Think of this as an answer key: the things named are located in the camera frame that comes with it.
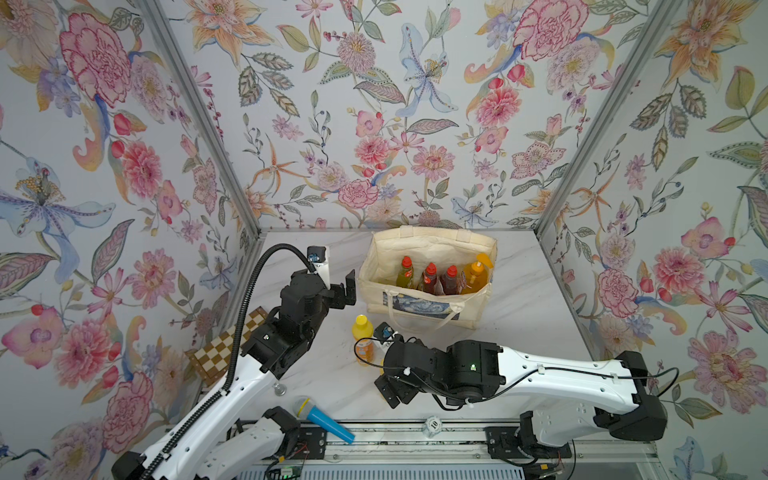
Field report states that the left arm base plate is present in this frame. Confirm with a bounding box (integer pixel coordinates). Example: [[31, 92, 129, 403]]
[[268, 425, 328, 461]]

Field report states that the blue toy microphone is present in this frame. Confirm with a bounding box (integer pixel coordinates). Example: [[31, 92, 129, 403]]
[[295, 397, 355, 444]]

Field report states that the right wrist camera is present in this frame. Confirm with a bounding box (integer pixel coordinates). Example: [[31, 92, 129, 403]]
[[373, 322, 397, 343]]

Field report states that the black corrugated cable conduit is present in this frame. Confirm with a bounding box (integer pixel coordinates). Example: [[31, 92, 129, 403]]
[[137, 242, 316, 480]]

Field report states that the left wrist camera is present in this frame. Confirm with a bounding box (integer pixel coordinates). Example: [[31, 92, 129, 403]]
[[307, 245, 331, 289]]

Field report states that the large orange dish soap bottle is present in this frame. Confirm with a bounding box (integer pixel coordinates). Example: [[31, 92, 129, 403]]
[[461, 253, 493, 295]]

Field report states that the white numbered die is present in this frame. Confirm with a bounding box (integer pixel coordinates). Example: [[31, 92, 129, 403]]
[[422, 416, 442, 439]]

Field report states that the cream canvas shopping bag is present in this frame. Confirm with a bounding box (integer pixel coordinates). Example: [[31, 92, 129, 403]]
[[358, 226, 498, 332]]

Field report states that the green circuit board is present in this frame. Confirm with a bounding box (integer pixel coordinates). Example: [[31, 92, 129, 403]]
[[264, 466, 302, 480]]

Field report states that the wooden checkerboard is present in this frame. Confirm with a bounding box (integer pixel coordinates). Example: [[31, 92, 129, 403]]
[[186, 307, 268, 387]]

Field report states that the dark red bottle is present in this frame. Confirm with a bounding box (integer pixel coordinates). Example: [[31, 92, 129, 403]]
[[418, 263, 439, 295], [440, 265, 462, 296]]

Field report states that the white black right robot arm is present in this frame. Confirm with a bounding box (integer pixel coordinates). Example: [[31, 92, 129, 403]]
[[375, 336, 668, 448]]

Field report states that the green dish soap bottle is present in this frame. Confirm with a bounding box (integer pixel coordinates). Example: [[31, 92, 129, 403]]
[[396, 256, 414, 289]]

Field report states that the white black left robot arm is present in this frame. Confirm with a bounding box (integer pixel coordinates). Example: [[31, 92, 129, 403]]
[[112, 270, 356, 479]]

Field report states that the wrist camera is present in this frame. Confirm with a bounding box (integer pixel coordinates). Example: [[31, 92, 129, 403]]
[[373, 322, 397, 343], [307, 245, 331, 289]]

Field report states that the orange bottle yellow cap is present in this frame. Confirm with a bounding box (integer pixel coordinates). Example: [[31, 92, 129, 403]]
[[352, 314, 374, 365]]

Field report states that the aluminium rail frame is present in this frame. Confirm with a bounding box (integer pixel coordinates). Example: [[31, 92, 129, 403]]
[[222, 419, 669, 479]]

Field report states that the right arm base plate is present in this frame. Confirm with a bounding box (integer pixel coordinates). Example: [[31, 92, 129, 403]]
[[484, 426, 573, 462]]

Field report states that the dark red bottle front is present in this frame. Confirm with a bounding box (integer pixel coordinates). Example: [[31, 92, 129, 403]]
[[440, 265, 462, 296]]

